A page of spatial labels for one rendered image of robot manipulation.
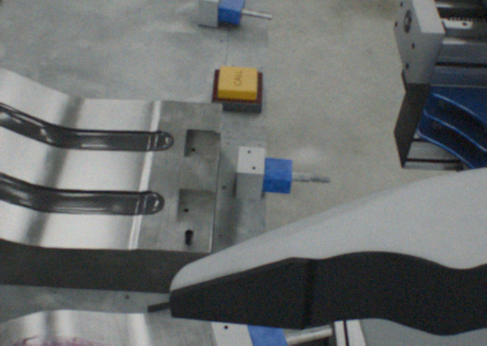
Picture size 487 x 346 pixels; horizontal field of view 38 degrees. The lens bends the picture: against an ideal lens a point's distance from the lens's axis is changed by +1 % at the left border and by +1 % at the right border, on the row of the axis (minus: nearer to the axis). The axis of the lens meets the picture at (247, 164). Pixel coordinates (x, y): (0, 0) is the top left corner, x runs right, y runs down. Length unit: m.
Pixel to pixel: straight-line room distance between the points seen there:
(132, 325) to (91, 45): 0.60
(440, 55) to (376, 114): 1.37
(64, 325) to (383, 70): 1.98
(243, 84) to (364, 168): 1.14
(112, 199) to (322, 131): 1.47
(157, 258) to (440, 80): 0.49
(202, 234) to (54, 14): 0.63
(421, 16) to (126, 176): 0.46
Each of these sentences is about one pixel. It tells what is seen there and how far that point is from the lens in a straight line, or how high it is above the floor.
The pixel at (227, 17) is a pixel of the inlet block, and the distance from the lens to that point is 1.27.
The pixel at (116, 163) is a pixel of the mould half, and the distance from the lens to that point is 0.90.
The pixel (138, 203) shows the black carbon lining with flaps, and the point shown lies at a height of 0.88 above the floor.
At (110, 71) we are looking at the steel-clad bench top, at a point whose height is 0.80.
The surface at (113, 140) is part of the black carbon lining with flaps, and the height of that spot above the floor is 0.88.
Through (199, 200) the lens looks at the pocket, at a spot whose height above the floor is 0.87.
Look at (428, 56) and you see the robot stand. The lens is 1.02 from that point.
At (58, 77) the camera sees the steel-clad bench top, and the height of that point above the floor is 0.80.
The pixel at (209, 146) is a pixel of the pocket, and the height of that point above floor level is 0.86.
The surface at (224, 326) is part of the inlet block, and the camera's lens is 0.76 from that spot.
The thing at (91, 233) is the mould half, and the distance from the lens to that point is 0.83.
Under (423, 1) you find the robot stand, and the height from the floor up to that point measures 0.99.
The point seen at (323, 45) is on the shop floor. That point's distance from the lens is 2.64.
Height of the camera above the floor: 1.53
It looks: 46 degrees down
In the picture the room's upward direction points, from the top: 5 degrees clockwise
